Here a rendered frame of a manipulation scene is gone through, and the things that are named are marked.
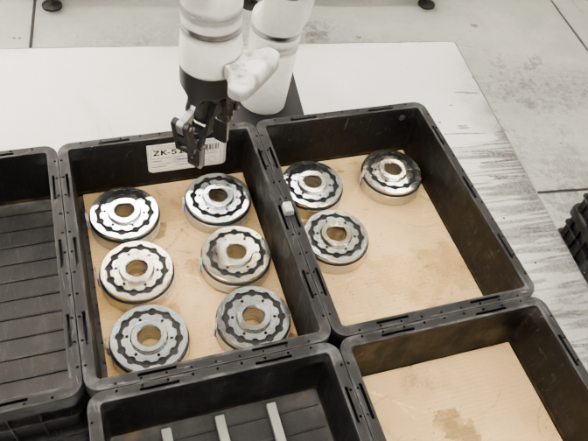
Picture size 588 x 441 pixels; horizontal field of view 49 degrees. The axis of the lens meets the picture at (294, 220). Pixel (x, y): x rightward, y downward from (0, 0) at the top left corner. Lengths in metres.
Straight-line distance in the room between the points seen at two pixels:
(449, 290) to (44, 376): 0.59
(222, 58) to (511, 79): 2.28
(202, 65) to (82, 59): 0.80
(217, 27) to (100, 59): 0.82
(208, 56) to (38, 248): 0.43
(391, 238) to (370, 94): 0.53
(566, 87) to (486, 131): 1.55
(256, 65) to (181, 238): 0.35
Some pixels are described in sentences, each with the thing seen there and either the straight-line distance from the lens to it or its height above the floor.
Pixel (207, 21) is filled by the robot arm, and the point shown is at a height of 1.22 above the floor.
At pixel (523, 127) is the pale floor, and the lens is 2.73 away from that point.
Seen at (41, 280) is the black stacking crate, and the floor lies 0.83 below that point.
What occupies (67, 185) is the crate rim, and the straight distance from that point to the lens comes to 0.98.
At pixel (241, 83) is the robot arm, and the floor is 1.16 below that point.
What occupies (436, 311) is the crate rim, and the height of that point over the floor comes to 0.93.
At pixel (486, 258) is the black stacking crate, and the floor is 0.88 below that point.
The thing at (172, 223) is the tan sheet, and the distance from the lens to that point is 1.03.
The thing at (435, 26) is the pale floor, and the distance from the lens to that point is 3.11.
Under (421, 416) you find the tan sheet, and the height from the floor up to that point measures 0.83.
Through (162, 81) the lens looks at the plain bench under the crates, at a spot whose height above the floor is 0.70.
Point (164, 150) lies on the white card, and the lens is 1.03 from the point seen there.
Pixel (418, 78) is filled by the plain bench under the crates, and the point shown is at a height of 0.70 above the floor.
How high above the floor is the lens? 1.64
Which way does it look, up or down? 51 degrees down
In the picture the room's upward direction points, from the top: 11 degrees clockwise
